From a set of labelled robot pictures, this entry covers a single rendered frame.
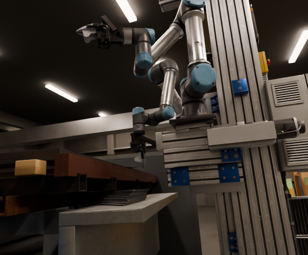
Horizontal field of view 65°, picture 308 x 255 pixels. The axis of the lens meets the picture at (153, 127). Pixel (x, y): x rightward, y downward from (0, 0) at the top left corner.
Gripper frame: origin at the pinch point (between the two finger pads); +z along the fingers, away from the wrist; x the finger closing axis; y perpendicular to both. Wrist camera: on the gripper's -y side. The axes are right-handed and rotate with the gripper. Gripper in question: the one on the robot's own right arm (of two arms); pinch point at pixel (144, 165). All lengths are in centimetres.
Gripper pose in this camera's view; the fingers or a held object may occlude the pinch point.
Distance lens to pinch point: 143.0
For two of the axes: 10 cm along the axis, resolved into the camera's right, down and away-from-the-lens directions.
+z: 0.6, 9.7, -2.4
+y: -9.9, 1.0, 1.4
